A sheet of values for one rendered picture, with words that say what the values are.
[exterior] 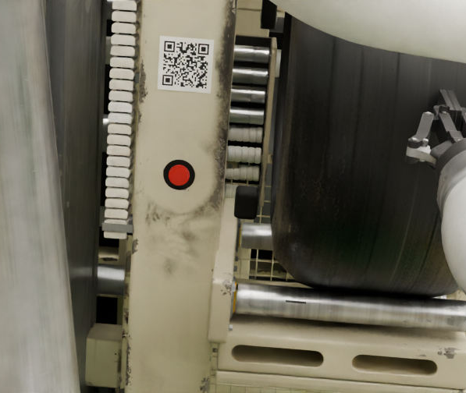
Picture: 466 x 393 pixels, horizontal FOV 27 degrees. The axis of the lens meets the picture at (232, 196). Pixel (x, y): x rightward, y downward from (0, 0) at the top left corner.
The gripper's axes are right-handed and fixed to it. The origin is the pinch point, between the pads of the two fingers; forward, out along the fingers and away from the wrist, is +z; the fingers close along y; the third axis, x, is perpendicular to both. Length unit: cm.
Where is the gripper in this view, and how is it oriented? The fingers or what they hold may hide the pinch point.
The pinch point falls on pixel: (448, 111)
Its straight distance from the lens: 116.1
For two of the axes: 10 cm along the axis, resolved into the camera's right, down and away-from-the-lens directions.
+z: 0.5, -4.3, 9.0
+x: -0.7, 9.0, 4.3
